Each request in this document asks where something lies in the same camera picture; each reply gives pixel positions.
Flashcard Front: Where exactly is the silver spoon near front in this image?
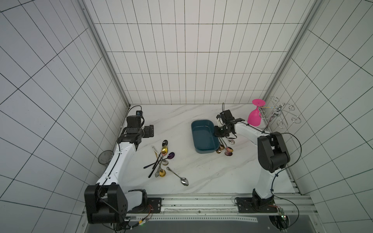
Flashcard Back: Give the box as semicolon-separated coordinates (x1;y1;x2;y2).
166;167;189;186

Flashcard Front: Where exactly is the black spoon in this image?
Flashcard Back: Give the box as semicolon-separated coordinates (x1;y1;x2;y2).
149;140;168;178

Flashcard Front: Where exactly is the rainbow iridescent spoon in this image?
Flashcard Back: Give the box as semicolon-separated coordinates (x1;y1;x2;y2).
157;145;168;163

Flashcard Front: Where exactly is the chrome cup rack stand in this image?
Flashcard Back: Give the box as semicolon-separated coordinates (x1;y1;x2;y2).
259;96;302;131

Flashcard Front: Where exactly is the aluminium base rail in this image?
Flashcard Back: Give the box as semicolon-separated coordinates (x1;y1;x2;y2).
81;193;318;225

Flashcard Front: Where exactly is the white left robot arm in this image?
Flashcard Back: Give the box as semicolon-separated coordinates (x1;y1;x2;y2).
84;110;154;224

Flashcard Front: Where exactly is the teal plastic storage box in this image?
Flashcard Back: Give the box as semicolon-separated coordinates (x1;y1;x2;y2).
191;119;220;154

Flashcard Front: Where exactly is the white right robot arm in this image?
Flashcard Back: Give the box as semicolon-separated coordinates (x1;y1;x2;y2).
214;110;290;210

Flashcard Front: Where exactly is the purple spoon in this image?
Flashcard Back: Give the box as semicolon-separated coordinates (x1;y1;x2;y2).
144;152;175;169

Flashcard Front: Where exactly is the grey mesh cup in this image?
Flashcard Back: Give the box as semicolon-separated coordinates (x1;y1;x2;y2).
98;150;114;166

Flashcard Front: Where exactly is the pink plastic goblet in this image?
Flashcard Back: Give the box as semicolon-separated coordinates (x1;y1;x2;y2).
247;99;266;127

